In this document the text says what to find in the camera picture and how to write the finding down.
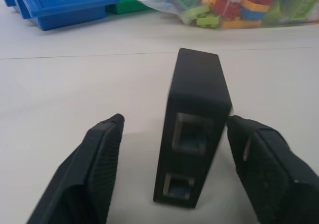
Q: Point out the large blue plastic bin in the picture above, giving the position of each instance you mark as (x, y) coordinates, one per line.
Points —
(67, 2)

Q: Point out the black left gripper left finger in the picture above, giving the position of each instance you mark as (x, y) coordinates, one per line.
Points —
(82, 174)

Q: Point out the small black port box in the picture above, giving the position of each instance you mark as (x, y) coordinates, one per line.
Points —
(197, 104)

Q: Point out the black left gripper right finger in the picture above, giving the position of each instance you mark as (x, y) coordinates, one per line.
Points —
(271, 174)

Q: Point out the clear bag of toy bricks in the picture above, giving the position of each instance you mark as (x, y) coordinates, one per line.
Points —
(231, 5)

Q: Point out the green plastic bin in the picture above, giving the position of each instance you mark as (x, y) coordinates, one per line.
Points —
(124, 6)

